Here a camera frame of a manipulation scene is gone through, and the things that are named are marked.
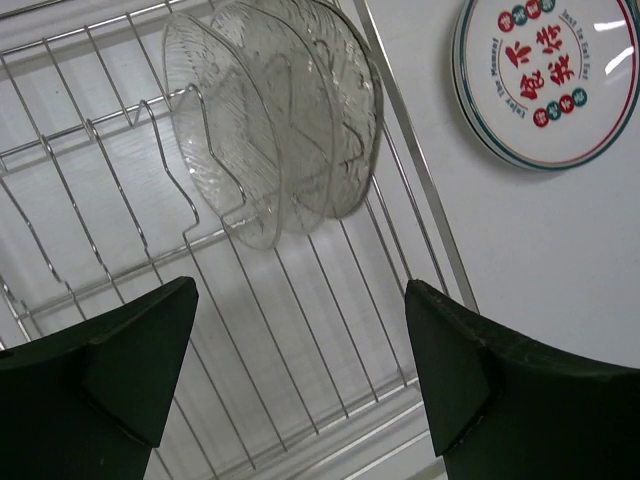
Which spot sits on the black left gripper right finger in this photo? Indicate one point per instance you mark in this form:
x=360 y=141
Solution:
x=501 y=405

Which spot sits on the silver wire dish rack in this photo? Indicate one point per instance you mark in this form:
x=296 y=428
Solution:
x=299 y=365

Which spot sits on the clear glass plate back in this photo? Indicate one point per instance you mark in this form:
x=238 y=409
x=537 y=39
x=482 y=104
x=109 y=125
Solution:
x=319 y=69

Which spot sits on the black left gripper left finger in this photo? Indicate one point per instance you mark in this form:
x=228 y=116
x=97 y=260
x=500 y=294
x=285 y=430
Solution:
x=92 y=401

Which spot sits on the green band ceramic plate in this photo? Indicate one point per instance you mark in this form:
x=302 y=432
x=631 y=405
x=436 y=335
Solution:
x=465 y=109

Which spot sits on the clear glass plate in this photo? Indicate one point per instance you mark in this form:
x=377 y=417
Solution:
x=225 y=129
x=319 y=69

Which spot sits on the green rim dotted plate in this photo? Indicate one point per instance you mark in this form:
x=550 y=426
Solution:
x=552 y=84

